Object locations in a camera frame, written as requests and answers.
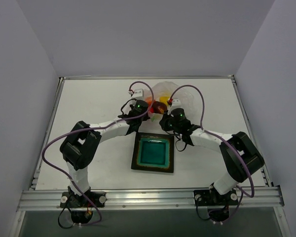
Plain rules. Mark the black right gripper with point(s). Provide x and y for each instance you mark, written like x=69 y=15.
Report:
x=169 y=114

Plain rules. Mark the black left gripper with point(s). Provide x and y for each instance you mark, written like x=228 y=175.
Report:
x=146 y=108

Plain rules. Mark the dark brown fake fruit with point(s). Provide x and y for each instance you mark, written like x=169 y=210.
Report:
x=159 y=108

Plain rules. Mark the translucent white plastic bag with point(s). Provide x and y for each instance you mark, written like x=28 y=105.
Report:
x=166 y=88

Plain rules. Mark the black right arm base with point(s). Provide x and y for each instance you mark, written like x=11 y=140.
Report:
x=217 y=205

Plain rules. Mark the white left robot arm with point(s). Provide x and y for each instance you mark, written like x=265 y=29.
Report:
x=78 y=149

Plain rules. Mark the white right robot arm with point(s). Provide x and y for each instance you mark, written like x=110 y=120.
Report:
x=241 y=157

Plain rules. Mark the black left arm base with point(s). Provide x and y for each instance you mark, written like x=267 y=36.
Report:
x=83 y=211

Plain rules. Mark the orange fake fruit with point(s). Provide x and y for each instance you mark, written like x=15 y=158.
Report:
x=148 y=100

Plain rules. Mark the yellow fake fruit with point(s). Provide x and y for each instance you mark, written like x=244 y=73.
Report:
x=164 y=99

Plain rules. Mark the teal square ceramic plate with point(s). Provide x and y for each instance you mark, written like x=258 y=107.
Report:
x=153 y=152

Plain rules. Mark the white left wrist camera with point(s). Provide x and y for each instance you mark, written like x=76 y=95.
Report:
x=137 y=93

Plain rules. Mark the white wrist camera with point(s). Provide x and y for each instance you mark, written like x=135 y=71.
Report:
x=174 y=104
x=137 y=93

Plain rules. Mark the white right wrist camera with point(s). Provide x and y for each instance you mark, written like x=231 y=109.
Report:
x=174 y=104

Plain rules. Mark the aluminium front rail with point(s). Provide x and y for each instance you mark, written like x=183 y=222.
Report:
x=142 y=199

